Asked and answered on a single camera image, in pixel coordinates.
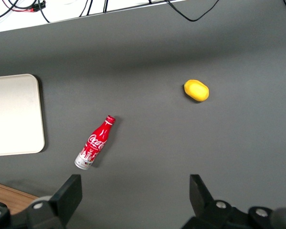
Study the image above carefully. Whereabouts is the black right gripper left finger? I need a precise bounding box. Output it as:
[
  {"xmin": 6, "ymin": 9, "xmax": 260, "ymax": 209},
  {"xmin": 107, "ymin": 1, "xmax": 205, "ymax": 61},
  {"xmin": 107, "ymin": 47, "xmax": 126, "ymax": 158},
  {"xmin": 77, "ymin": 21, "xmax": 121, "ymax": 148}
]
[{"xmin": 25, "ymin": 174, "xmax": 83, "ymax": 229}]

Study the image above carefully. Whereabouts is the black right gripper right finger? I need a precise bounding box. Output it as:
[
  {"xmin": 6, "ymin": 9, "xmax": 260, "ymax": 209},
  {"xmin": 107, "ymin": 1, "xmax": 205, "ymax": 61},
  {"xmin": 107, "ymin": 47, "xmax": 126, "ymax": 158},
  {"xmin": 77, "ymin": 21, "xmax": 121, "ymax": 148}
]
[{"xmin": 182, "ymin": 174, "xmax": 251, "ymax": 229}]

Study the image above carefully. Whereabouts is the wooden drawer cabinet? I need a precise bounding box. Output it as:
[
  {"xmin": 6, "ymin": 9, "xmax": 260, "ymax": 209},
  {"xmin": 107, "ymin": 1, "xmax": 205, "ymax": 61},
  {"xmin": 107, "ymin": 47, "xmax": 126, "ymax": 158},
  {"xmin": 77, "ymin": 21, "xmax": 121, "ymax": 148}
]
[{"xmin": 0, "ymin": 180, "xmax": 37, "ymax": 215}]

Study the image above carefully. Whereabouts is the red Coca-Cola bottle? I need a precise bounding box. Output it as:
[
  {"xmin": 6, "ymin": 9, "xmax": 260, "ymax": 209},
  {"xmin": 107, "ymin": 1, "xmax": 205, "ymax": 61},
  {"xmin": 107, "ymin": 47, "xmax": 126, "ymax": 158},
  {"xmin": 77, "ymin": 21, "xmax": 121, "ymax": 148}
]
[{"xmin": 74, "ymin": 114, "xmax": 117, "ymax": 170}]

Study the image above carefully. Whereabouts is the beige plastic tray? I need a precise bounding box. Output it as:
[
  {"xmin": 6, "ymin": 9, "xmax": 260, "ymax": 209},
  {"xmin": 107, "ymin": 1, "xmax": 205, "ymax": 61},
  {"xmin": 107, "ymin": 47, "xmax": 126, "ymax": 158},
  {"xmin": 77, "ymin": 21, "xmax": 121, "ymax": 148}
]
[{"xmin": 0, "ymin": 73, "xmax": 45, "ymax": 157}]

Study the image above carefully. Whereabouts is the yellow lemon toy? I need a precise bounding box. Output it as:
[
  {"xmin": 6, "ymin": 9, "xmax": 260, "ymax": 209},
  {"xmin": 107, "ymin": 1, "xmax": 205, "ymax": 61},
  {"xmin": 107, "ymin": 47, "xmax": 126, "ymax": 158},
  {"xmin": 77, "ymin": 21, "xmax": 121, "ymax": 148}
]
[{"xmin": 183, "ymin": 79, "xmax": 210, "ymax": 103}]

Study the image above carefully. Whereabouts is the black looping cable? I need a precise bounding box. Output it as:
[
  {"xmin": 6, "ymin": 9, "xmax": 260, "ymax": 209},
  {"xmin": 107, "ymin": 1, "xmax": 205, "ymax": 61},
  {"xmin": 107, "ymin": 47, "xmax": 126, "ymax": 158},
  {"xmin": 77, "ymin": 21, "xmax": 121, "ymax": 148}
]
[{"xmin": 166, "ymin": 0, "xmax": 221, "ymax": 22}]

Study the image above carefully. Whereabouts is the long black cable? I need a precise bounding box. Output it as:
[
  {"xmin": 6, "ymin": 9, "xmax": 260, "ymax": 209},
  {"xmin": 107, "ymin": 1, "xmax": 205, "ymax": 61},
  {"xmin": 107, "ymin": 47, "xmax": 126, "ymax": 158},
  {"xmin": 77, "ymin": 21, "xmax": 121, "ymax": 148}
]
[{"xmin": 37, "ymin": 0, "xmax": 51, "ymax": 23}]

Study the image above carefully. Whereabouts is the black cable pair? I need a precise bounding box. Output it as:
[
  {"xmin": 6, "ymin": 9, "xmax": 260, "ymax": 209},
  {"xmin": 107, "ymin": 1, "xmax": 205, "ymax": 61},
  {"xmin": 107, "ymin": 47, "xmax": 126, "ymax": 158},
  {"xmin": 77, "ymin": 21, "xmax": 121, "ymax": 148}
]
[{"xmin": 79, "ymin": 0, "xmax": 94, "ymax": 17}]

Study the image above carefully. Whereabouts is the thin black cable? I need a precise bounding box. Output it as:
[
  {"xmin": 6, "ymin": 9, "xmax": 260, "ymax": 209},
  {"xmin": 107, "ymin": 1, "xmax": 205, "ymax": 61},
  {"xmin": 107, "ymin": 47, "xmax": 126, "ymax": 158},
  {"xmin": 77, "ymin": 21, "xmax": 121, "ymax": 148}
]
[{"xmin": 0, "ymin": 0, "xmax": 19, "ymax": 22}]

